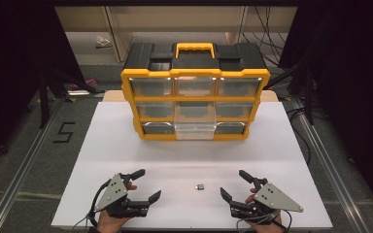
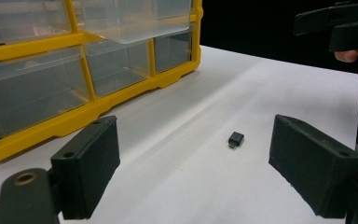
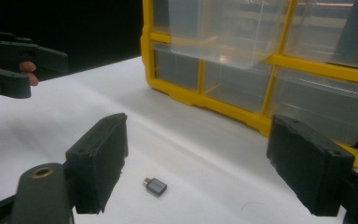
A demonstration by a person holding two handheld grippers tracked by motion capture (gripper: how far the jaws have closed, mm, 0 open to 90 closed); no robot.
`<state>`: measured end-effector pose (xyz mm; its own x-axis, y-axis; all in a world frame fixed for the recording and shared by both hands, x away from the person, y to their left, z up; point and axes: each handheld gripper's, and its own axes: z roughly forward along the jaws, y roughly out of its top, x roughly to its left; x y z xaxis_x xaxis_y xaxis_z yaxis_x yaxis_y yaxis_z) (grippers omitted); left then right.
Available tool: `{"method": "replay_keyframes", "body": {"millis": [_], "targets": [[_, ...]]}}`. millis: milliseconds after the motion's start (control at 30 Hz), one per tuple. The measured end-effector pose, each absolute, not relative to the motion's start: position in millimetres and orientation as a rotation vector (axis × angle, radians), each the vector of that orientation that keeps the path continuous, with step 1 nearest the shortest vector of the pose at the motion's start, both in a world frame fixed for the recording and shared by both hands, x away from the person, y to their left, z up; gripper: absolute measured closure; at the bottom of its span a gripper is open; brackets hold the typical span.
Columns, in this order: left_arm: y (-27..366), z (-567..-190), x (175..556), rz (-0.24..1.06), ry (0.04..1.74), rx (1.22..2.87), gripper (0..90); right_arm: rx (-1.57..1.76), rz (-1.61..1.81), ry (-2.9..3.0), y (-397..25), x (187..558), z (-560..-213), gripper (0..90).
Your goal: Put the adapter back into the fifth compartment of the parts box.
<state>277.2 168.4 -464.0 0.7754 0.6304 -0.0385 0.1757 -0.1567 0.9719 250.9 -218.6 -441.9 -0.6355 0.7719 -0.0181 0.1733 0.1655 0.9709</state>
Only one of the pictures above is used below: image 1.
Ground pink object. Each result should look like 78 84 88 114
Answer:
70 77 98 91

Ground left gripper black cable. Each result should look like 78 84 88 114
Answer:
72 179 112 231

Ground bundle of black hanging cables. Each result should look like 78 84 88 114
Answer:
242 5 293 67

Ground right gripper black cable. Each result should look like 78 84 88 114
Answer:
235 209 293 233

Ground person's right hand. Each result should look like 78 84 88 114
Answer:
245 187 287 233

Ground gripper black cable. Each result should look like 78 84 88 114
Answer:
72 179 112 231
235 209 293 233

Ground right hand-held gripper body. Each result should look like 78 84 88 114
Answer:
229 177 305 225

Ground clear plastic pulled-out drawer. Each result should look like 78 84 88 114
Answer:
174 111 218 141

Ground set of clear closed drawers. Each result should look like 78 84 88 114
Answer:
128 76 263 136

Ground beige wooden shelf unit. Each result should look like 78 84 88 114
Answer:
53 5 298 63

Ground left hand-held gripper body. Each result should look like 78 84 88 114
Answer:
93 173 151 218

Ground black curtain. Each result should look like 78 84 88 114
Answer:
0 0 86 171
278 0 373 222

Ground black tripod stand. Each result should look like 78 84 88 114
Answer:
37 63 106 130
264 62 316 126

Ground yellow black drawer organizer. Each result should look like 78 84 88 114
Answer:
120 42 271 142

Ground white crumpled paper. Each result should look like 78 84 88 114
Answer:
94 35 113 50

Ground metal floor rail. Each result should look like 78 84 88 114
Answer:
0 96 68 233
290 96 370 233

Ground person's left hand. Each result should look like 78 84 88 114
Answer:
96 182 138 233

